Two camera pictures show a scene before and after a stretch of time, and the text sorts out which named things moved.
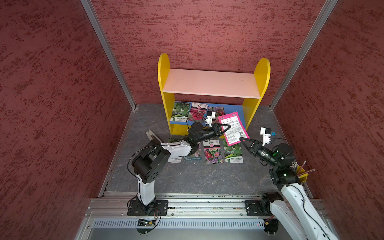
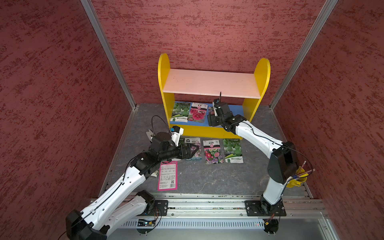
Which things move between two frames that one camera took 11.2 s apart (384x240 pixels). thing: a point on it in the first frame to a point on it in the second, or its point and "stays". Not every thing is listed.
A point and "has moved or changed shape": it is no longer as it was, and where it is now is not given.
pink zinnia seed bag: (214, 151) stays
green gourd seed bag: (233, 153) stays
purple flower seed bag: (196, 155) stays
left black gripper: (217, 130) to (188, 155)
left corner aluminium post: (110, 50) stays
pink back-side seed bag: (236, 130) has moved or changed shape
